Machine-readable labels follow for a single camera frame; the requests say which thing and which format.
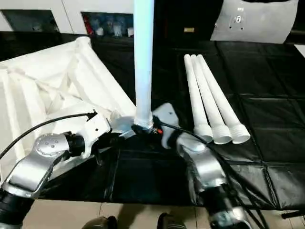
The white plastic table leg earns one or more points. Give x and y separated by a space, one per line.
195 95
219 95
143 71
207 95

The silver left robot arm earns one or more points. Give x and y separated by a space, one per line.
47 145

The small white cup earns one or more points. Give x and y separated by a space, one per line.
130 31
100 31

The red item in cabinet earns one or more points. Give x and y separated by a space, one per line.
88 25

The black work mat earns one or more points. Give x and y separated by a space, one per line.
274 107

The black cabinet with gold label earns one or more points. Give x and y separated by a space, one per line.
190 14

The white glass-door cabinet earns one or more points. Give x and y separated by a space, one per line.
69 16

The light grey printed pillow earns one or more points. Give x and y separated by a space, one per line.
257 21

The black stand bar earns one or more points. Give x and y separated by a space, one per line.
290 214

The white flat panel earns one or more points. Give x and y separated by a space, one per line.
300 50

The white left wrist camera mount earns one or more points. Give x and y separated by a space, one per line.
95 130

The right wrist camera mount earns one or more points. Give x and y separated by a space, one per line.
168 114

